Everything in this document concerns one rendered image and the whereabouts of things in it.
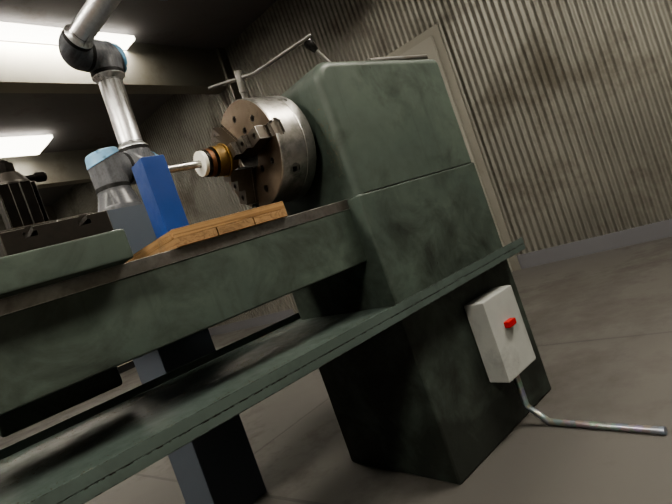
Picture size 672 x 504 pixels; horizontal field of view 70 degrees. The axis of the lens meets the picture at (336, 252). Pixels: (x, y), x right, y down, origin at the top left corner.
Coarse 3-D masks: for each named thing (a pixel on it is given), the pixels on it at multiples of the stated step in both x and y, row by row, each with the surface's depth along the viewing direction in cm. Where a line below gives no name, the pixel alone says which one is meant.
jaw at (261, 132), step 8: (256, 128) 126; (264, 128) 128; (272, 128) 128; (280, 128) 129; (240, 136) 129; (248, 136) 130; (256, 136) 127; (264, 136) 127; (272, 136) 129; (232, 144) 130; (240, 144) 130; (248, 144) 129; (256, 144) 129; (264, 144) 131; (232, 152) 130; (240, 152) 130; (248, 152) 132; (256, 152) 134
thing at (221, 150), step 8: (224, 144) 131; (208, 152) 128; (216, 152) 129; (224, 152) 130; (216, 160) 128; (224, 160) 129; (232, 160) 130; (216, 168) 129; (224, 168) 130; (232, 168) 131; (208, 176) 130; (216, 176) 132; (224, 176) 135
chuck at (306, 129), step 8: (272, 96) 139; (280, 96) 139; (288, 104) 135; (296, 112) 134; (304, 120) 134; (304, 128) 133; (304, 136) 133; (312, 136) 135; (312, 144) 135; (312, 152) 135; (312, 160) 136; (312, 168) 137; (312, 176) 139; (304, 184) 139; (304, 192) 143
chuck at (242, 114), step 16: (240, 112) 136; (256, 112) 131; (272, 112) 130; (288, 112) 133; (240, 128) 138; (288, 128) 130; (272, 144) 129; (288, 144) 129; (304, 144) 133; (240, 160) 143; (256, 160) 146; (272, 160) 132; (288, 160) 130; (304, 160) 134; (256, 176) 139; (272, 176) 133; (288, 176) 132; (304, 176) 136; (272, 192) 135; (288, 192) 137
